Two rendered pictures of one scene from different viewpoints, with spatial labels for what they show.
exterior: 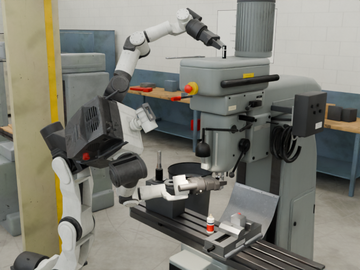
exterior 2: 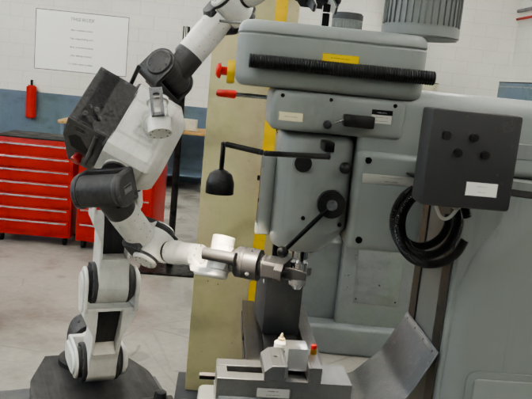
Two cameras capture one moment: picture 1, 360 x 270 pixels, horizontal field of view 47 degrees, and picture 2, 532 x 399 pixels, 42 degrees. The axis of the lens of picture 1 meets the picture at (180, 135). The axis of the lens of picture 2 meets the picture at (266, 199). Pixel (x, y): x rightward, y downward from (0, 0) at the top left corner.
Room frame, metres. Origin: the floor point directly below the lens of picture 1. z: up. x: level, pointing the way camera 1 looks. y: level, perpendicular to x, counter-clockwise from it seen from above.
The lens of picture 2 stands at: (0.66, -1.35, 1.75)
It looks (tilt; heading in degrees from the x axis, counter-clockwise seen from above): 10 degrees down; 42
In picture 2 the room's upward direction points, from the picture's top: 6 degrees clockwise
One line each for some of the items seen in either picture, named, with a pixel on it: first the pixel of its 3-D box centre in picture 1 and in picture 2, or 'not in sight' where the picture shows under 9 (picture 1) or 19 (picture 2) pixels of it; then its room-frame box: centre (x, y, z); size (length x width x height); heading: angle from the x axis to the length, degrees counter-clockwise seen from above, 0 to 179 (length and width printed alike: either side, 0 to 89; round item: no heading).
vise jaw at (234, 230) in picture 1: (231, 229); (273, 362); (1.95, -0.27, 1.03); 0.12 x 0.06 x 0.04; 48
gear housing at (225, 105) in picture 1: (227, 99); (331, 112); (2.12, -0.24, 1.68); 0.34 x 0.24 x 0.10; 136
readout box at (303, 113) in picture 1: (310, 113); (466, 158); (2.07, -0.66, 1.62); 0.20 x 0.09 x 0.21; 136
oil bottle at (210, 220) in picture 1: (210, 223); (280, 351); (2.10, -0.18, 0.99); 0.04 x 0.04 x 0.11
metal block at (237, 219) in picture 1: (238, 221); (295, 355); (2.00, -0.31, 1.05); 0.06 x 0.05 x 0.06; 48
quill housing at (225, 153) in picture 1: (221, 139); (309, 189); (2.09, -0.22, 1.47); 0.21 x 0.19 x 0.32; 46
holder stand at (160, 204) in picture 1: (165, 195); (277, 294); (2.37, 0.09, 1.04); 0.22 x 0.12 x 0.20; 51
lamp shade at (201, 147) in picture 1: (202, 148); (220, 180); (1.87, -0.11, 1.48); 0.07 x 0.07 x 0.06
